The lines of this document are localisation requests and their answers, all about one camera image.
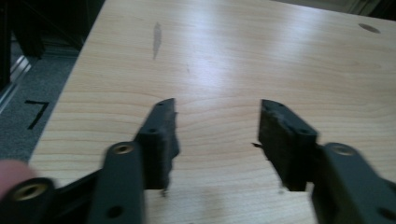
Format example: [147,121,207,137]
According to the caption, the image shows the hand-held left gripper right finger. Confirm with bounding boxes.
[257,99,319,192]

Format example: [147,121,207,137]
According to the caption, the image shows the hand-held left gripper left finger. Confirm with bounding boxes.
[134,97,181,191]

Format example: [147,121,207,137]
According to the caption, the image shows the dark metal stand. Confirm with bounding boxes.
[0,0,106,91]

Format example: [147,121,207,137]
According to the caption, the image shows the silver metal rail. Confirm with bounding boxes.
[0,55,33,114]

